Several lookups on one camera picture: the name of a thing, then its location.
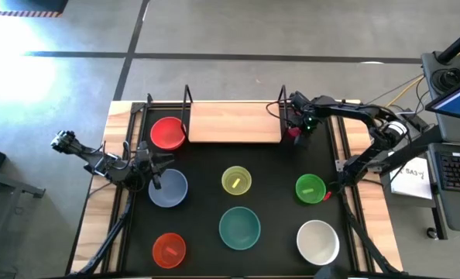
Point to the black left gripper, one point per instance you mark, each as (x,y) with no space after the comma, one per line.
(143,166)

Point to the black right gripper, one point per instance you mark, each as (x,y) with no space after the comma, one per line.
(300,106)

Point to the small pink plastic bowl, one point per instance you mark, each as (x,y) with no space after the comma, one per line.
(294,133)

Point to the large blue-grey bowl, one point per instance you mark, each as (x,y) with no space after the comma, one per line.
(172,192)

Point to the large red bowl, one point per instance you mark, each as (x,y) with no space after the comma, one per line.
(167,133)

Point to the small green plastic bowl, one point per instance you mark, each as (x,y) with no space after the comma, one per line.
(305,184)

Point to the small yellow plastic bowl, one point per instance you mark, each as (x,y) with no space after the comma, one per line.
(230,176)

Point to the small orange plastic bowl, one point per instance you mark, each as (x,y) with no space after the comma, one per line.
(163,244)

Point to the large teal bowl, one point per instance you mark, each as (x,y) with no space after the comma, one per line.
(239,228)

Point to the large white bowl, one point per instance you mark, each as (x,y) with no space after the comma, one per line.
(318,242)

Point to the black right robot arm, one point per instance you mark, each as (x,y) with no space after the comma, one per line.
(369,116)

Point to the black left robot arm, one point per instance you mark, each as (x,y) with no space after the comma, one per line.
(98,164)

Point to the red clip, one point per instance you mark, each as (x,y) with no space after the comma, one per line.
(327,196)

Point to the black table mat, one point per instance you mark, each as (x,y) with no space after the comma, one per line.
(272,217)

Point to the black power strip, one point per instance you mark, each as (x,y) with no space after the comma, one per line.
(416,120)

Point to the white paper sheet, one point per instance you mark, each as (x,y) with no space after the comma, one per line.
(412,182)

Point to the dark grey side desk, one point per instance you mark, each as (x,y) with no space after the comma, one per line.
(1,186)

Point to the computer monitor with blue screen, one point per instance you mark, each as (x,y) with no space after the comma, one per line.
(458,100)

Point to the black caster wheel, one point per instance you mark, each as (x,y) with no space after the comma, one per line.
(432,233)

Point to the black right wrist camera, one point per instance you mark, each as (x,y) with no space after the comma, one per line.
(311,124)

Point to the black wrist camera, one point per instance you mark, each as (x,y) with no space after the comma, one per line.
(143,147)
(311,124)

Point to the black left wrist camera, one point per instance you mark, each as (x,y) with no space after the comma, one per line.
(143,147)

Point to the wooden shelf with black frame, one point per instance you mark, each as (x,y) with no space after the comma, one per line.
(234,122)

